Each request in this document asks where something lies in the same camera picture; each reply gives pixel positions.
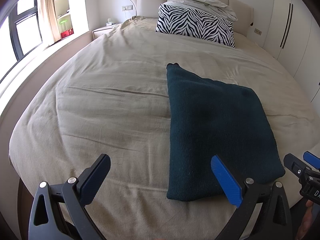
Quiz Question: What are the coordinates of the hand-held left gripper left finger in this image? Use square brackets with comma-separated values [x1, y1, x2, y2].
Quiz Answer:
[28, 154, 111, 240]

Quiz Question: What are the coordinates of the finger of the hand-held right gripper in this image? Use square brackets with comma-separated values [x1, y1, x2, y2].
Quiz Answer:
[284, 153, 310, 178]
[303, 151, 320, 170]

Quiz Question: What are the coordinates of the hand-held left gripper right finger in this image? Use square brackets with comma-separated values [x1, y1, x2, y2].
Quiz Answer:
[211, 155, 293, 240]

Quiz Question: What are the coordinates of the dark teal knit sweater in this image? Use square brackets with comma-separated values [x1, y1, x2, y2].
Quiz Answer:
[166, 63, 286, 202]

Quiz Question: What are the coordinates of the person's right hand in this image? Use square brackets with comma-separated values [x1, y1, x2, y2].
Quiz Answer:
[297, 200, 315, 240]

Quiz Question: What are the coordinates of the beige bed cover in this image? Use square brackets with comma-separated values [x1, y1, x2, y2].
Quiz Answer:
[9, 16, 320, 240]

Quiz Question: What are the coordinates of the beige window ledge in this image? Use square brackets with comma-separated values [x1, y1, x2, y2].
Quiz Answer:
[0, 30, 93, 125]

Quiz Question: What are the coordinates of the white wardrobe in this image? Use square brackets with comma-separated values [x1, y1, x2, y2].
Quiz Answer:
[262, 0, 320, 103]

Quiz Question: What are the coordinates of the white nightstand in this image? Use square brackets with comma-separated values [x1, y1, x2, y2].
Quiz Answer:
[92, 24, 123, 40]

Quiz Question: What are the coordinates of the zebra print pillow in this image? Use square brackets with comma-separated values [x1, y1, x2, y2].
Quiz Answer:
[155, 4, 236, 48]

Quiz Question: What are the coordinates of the black framed window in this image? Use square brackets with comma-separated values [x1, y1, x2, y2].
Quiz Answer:
[0, 0, 44, 80]

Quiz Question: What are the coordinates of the beige curtain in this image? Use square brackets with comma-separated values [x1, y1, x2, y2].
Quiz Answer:
[37, 0, 62, 43]

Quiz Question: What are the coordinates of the white bookshelf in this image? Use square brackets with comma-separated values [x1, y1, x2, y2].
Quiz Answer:
[54, 0, 75, 39]

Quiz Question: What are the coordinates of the white folded duvet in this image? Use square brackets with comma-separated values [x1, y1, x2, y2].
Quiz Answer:
[169, 0, 238, 21]

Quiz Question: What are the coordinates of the beige padded headboard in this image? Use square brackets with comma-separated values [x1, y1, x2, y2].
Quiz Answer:
[130, 0, 254, 37]

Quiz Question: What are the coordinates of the black wardrobe handle pair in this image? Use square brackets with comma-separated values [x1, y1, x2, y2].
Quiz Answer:
[280, 3, 293, 49]

